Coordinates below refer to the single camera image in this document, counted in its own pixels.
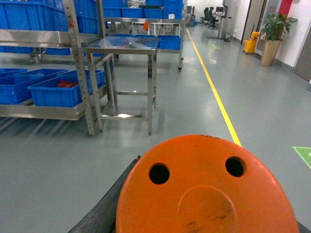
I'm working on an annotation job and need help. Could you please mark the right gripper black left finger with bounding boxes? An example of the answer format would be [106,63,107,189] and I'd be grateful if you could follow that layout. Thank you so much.
[69,156,140,233]

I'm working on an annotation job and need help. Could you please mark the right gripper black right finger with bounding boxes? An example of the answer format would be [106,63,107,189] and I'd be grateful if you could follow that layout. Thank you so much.
[297,221,311,233]

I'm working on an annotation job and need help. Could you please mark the orange round cap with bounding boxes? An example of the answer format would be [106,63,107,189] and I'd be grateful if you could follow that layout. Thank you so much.
[116,135,299,233]

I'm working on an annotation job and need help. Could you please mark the blue bin with red parts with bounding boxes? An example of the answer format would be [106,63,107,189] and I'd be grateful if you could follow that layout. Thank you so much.
[27,69,106,108]

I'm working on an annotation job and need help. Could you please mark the red parts in bin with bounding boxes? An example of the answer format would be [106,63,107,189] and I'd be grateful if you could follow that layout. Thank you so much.
[57,80,79,88]

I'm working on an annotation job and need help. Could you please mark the stainless steel shelf rack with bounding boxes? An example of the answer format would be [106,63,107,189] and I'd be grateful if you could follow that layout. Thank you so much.
[0,0,106,135]

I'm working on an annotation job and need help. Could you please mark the blue bin on lower shelf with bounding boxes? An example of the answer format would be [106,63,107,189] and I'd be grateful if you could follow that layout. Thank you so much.
[0,68,69,105]
[0,68,28,78]

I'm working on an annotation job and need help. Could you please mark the far steel shelf rack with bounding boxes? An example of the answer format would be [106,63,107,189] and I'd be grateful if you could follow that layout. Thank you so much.
[103,0,188,71]

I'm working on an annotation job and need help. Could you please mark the large blue crate upper shelf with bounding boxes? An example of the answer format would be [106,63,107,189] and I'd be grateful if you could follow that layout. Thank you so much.
[0,0,69,32]

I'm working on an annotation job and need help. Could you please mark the stainless steel table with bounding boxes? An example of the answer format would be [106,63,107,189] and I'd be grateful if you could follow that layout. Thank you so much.
[83,36,159,135]

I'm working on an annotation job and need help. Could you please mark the yellow mop bucket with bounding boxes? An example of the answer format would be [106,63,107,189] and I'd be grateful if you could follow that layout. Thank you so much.
[244,32,259,54]

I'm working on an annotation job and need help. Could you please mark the potted plant in gold pot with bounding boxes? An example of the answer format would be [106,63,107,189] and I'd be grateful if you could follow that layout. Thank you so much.
[259,13,298,67]

